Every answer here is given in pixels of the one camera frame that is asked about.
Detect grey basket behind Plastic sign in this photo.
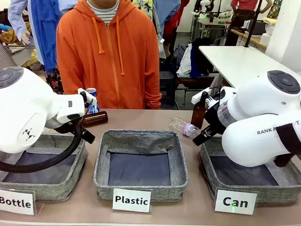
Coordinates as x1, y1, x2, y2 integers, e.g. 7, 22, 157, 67
93, 129, 189, 202

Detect black stand pole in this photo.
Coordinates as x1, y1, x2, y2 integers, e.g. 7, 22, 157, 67
244, 0, 263, 48

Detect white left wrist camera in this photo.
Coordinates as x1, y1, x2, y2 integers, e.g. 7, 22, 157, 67
77, 88, 95, 105

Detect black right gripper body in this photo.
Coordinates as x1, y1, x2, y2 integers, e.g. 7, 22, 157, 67
203, 93, 228, 137

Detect white Bottle sign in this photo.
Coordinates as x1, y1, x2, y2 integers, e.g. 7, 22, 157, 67
0, 188, 36, 216

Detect grey basket behind Can sign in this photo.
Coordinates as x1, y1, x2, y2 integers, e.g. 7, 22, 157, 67
198, 136, 301, 206

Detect floral dark garment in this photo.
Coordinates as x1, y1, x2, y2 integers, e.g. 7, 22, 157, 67
45, 68, 64, 95

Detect white plastic bag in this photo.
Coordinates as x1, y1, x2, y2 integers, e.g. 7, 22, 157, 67
176, 43, 193, 75

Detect dark right arm cable sleeve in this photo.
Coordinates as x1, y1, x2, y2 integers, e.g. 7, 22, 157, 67
274, 121, 301, 168

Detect person in orange hoodie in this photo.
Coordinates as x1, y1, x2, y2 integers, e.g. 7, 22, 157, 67
55, 0, 163, 110

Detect person's left forearm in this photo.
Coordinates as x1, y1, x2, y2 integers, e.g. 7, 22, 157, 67
145, 68, 163, 110

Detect mannequin in light blue shirt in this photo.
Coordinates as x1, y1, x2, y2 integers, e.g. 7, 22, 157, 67
8, 0, 32, 46

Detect grey basket behind Bottle sign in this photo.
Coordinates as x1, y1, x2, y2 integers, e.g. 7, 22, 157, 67
0, 133, 88, 202

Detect white Plastic sign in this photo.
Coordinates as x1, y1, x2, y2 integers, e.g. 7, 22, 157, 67
112, 187, 152, 213

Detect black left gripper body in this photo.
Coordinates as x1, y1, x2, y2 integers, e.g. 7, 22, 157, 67
53, 123, 83, 135

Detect white background table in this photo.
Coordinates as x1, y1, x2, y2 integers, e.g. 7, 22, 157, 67
198, 45, 301, 104

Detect brown glass bottle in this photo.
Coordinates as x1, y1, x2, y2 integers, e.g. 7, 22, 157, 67
79, 110, 109, 128
190, 100, 206, 130

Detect blue soda can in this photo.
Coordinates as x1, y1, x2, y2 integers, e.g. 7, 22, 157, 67
85, 88, 100, 113

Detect blue hanging garment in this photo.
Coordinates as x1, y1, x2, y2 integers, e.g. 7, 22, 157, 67
31, 0, 62, 75

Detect person in red shirt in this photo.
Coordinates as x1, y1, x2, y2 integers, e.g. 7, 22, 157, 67
225, 0, 260, 47

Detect clear plastic bottle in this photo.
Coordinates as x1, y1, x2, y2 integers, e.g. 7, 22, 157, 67
169, 117, 202, 137

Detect person's right forearm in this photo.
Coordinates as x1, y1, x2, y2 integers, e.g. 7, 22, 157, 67
56, 63, 79, 95

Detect black stool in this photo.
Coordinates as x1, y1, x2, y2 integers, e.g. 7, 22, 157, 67
159, 71, 179, 106

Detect white Can sign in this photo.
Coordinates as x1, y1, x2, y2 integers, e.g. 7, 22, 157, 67
214, 189, 258, 216

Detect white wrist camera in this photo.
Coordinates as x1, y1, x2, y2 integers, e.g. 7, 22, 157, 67
77, 88, 95, 105
191, 87, 212, 105

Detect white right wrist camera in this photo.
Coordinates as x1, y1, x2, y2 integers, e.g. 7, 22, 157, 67
191, 87, 212, 105

